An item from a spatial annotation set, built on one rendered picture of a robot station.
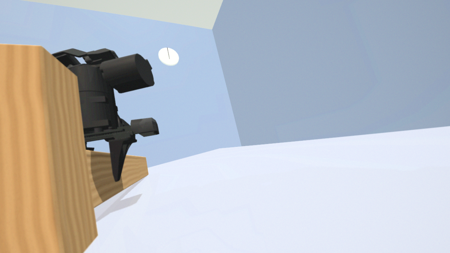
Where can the light wooden post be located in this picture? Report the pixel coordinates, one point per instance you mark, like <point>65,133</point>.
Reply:
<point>46,203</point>

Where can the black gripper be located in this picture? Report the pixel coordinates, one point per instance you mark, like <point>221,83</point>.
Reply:
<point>99,117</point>

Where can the wooden board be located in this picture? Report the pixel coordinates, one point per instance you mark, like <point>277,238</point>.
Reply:
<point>103,185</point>

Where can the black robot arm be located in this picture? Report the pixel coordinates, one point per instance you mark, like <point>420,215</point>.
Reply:
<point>104,71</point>

